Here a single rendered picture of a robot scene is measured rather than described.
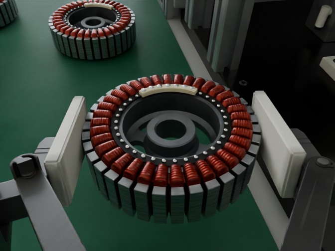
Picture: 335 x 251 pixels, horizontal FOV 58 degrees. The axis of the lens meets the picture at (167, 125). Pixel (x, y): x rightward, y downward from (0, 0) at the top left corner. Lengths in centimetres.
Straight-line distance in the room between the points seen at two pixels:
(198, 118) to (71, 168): 10
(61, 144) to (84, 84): 21
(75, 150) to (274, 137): 11
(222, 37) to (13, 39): 29
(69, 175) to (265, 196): 17
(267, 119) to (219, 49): 17
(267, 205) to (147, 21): 33
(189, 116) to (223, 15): 13
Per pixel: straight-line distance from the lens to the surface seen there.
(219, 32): 34
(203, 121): 22
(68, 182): 16
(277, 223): 27
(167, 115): 21
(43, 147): 18
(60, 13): 45
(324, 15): 45
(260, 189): 28
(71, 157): 17
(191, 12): 43
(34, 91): 38
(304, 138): 18
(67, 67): 40
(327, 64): 40
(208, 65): 39
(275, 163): 17
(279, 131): 17
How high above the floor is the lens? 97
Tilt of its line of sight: 46 degrees down
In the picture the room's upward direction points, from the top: 3 degrees clockwise
